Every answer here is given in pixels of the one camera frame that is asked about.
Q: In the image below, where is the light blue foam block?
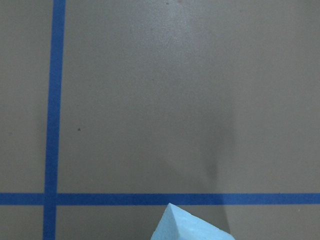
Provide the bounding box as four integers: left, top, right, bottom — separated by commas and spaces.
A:
151, 203, 234, 240

